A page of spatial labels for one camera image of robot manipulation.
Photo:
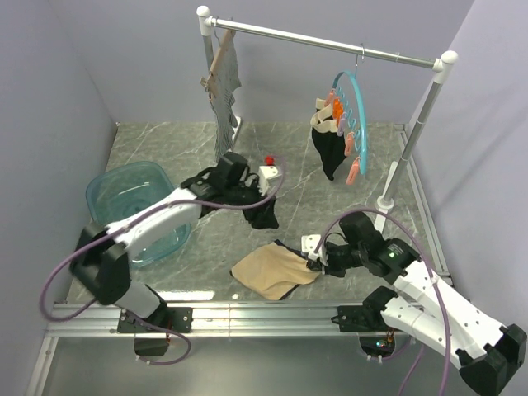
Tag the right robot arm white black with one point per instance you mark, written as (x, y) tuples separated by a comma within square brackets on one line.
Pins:
[(417, 301)]

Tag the salmon clothespin end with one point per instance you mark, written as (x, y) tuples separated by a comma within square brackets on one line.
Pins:
[(354, 172)]

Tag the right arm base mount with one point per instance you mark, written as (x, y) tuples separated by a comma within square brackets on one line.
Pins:
[(376, 338)]

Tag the beige underwear blue trim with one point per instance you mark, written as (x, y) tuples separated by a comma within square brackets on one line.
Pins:
[(274, 271)]

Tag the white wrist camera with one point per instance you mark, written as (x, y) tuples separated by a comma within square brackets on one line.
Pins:
[(271, 174), (308, 246)]

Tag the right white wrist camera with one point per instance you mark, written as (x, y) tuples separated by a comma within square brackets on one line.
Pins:
[(308, 246)]

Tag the aluminium mounting rail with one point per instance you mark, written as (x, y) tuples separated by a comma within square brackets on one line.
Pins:
[(260, 348)]

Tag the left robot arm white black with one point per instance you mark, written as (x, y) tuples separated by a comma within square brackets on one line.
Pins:
[(104, 253)]

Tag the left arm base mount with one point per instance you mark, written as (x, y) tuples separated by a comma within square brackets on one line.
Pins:
[(152, 335)]

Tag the teal clip hanger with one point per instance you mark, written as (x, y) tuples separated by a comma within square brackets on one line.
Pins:
[(349, 92)]

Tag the teal plastic basin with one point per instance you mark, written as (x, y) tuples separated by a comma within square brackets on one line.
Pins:
[(127, 190)]

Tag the purple clothespin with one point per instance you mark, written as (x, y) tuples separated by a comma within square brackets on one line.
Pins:
[(342, 124)]

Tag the black underwear beige waistband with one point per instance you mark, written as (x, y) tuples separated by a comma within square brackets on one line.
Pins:
[(327, 142)]

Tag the salmon clothespin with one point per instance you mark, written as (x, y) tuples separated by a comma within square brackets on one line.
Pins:
[(330, 98), (349, 144)]

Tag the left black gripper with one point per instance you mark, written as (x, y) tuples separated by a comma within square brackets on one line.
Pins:
[(255, 186)]

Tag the grey striped garment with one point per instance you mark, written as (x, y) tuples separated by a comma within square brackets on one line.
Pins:
[(222, 105)]

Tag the orange clothespin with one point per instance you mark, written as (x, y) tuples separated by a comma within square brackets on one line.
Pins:
[(337, 109)]

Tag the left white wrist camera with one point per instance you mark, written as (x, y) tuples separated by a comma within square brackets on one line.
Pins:
[(271, 174)]

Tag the wooden clothes hanger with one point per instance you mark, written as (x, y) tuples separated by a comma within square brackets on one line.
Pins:
[(215, 59)]

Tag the silver white clothes rack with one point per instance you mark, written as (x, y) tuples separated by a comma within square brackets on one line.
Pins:
[(441, 66)]

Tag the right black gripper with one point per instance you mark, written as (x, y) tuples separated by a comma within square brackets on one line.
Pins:
[(330, 267)]

